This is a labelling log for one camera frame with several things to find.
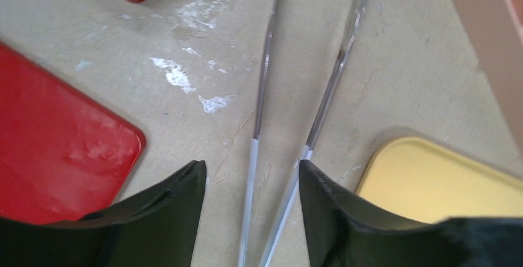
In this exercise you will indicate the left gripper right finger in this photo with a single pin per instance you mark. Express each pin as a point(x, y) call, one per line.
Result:
point(343, 229)

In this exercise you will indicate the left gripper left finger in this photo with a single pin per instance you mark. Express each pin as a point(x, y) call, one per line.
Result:
point(155, 227)

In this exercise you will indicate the red box lid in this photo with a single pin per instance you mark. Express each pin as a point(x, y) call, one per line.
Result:
point(63, 154)

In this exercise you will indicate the metal tongs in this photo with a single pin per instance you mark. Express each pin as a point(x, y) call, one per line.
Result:
point(287, 201)

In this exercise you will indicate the yellow tray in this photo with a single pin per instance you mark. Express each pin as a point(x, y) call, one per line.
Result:
point(423, 181)

